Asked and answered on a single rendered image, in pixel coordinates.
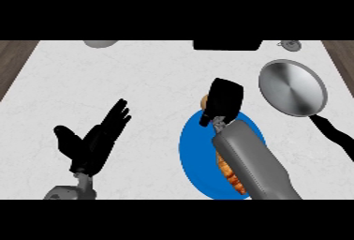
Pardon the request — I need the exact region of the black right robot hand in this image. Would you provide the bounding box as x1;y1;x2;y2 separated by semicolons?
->
198;77;245;128

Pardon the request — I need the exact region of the black appliance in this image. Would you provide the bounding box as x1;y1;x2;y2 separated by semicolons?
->
192;40;264;52

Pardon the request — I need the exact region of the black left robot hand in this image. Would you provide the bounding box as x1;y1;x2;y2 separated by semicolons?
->
53;97;133;177

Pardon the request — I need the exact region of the orange can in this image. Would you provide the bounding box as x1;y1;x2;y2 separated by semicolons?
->
199;94;249;196

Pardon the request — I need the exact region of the steel pan with black handle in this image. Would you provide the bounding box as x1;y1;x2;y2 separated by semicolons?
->
257;58;354;162

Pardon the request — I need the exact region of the small grey lid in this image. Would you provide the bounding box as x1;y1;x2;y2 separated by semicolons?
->
276;40;304;53

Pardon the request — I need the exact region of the blue plate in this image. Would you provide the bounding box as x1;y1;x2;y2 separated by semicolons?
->
178;108;268;201

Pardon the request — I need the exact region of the grey bowl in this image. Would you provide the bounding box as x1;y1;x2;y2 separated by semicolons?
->
83;40;121;49

